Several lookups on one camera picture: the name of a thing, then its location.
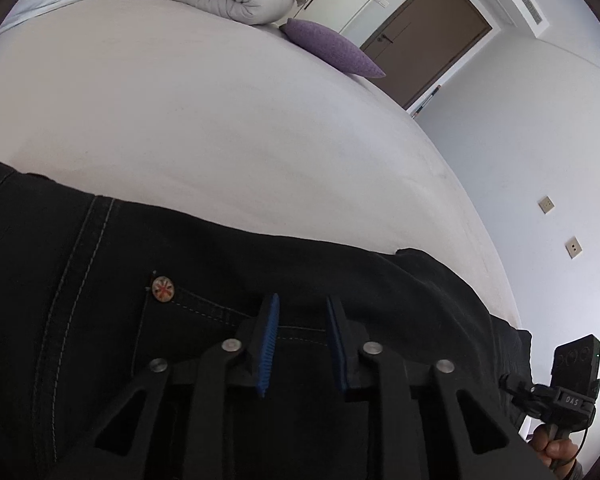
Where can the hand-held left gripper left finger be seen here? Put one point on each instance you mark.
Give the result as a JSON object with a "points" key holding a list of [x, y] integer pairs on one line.
{"points": [[269, 345]]}

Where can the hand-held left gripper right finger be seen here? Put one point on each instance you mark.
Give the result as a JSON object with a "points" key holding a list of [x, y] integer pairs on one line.
{"points": [[337, 347]]}

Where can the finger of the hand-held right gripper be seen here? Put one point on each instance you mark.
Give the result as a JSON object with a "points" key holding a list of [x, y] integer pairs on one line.
{"points": [[516, 390]]}

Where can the black pants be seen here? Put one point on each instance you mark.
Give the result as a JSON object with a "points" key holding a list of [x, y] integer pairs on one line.
{"points": [[80, 285]]}

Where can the person's right hand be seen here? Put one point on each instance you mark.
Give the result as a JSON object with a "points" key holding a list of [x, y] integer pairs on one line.
{"points": [[555, 452]]}

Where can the bed with white sheet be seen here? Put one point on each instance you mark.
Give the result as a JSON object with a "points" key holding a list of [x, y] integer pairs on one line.
{"points": [[205, 125]]}

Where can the thin pole by door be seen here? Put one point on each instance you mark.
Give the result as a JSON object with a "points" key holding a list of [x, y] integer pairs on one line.
{"points": [[425, 101]]}

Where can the purple pillow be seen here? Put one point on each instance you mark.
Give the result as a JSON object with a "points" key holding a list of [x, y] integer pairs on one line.
{"points": [[335, 47]]}

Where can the brown door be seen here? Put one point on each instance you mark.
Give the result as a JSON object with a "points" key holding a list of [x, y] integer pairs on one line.
{"points": [[430, 40]]}

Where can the beige wall socket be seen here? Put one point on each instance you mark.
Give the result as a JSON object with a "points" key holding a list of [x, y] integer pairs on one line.
{"points": [[546, 204], [573, 247]]}

